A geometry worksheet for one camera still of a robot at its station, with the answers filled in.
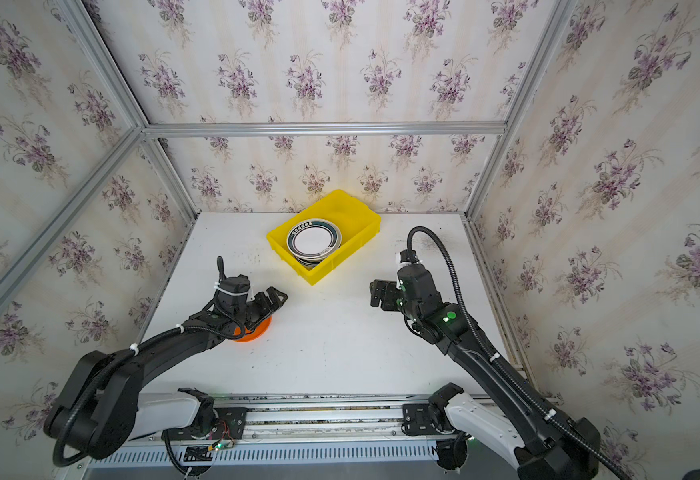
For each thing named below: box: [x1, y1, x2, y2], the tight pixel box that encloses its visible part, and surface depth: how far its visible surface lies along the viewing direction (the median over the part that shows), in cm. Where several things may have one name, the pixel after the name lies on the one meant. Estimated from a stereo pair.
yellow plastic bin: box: [266, 189, 382, 286], surface depth 109 cm
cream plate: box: [291, 251, 330, 271], surface depth 100 cm
